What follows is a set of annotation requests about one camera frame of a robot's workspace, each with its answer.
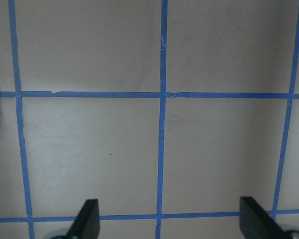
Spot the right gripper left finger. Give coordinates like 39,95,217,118
67,199,100,239

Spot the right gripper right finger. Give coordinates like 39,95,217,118
239,197,289,239

